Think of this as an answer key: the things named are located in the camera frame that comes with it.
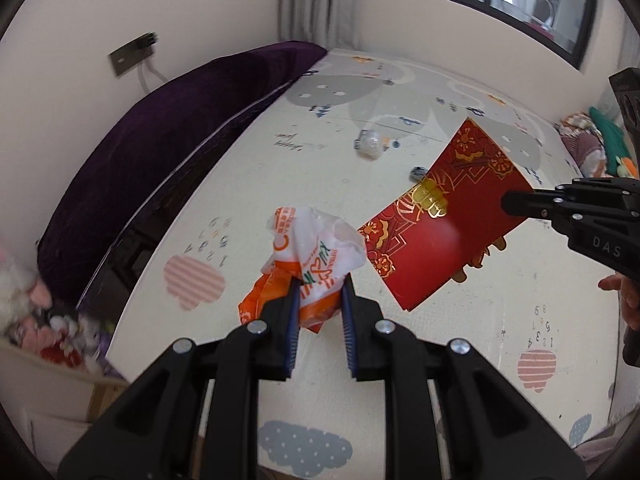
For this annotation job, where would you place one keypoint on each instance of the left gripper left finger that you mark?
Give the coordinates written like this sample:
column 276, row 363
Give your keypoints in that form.
column 266, row 348

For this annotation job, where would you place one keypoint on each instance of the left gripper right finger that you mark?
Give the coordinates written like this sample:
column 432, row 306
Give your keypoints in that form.
column 371, row 341

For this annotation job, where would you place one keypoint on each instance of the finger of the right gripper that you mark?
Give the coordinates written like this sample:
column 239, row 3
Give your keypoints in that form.
column 536, row 204

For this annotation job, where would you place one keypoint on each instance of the red gift envelope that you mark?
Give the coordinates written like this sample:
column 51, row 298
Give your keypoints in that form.
column 447, row 220

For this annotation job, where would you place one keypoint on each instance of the orange white plastic bag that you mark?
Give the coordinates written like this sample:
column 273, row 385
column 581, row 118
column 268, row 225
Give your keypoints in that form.
column 317, row 249

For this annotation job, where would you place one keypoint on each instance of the person's right hand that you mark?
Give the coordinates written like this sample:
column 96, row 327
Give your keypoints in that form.
column 628, row 290

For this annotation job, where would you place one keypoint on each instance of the green plush toy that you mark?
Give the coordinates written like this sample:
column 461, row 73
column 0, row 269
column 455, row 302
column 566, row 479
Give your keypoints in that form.
column 617, row 155

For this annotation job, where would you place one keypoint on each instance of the striped folded cloth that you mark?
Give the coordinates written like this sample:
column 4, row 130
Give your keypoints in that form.
column 583, row 141

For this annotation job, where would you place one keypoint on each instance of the small grey wrapper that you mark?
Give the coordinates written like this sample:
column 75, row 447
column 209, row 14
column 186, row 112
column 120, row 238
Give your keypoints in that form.
column 418, row 173

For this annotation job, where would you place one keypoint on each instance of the crumpled clear plastic ball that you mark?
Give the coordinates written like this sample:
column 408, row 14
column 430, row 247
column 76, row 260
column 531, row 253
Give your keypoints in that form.
column 370, row 144

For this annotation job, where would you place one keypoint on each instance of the grey curtain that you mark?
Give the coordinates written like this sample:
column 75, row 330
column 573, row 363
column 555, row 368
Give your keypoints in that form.
column 328, row 23

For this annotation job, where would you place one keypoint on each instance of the dark wall socket plate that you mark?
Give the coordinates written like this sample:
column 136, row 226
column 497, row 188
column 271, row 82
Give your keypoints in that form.
column 128, row 56

